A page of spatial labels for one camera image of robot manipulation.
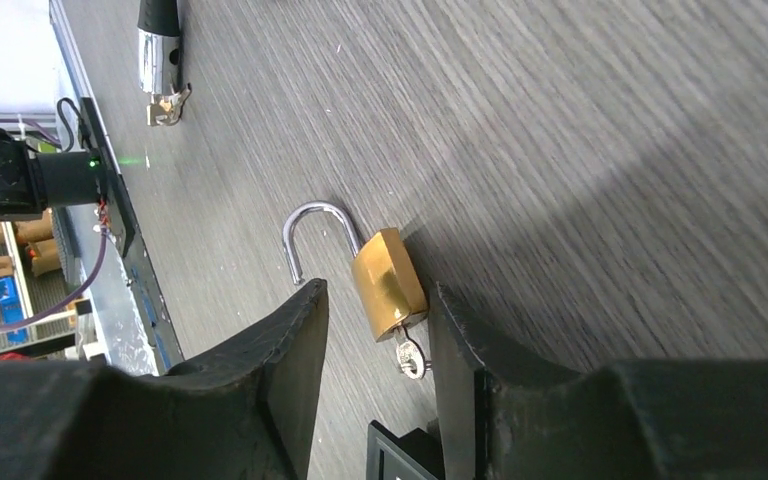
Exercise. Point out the small silver key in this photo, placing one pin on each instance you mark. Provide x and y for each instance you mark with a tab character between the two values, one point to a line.
411	358

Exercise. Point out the red cable lock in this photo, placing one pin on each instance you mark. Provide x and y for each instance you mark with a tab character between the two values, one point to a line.
159	35

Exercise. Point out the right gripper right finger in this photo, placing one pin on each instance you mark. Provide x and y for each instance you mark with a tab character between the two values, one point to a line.
472	360

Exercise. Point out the black white chessboard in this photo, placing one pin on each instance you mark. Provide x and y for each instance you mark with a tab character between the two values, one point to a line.
416	455

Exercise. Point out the silver key bunch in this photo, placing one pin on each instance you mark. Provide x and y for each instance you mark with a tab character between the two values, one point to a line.
166	110

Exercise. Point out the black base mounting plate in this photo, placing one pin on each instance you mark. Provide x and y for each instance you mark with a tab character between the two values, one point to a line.
131	315

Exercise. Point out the small brass padlock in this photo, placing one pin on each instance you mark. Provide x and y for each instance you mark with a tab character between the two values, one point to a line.
385	278

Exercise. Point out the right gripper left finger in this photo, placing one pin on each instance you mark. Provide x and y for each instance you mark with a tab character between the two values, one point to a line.
248	406

